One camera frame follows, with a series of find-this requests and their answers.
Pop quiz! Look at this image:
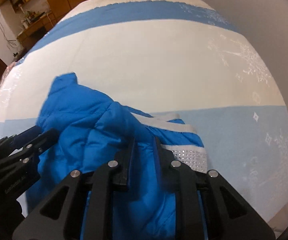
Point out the wooden desk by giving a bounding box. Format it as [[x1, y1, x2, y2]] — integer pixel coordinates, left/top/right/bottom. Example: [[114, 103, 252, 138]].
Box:
[[17, 11, 57, 50]]

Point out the blue puffer jacket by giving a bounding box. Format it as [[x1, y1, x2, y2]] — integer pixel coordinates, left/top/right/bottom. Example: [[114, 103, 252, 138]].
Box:
[[26, 73, 207, 239]]

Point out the blue and white bed sheet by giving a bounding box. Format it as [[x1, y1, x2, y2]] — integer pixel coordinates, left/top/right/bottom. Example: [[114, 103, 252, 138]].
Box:
[[0, 0, 288, 220]]

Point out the pink floral quilt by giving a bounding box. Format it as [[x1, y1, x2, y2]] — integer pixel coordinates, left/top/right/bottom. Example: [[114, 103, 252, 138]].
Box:
[[0, 56, 26, 87]]

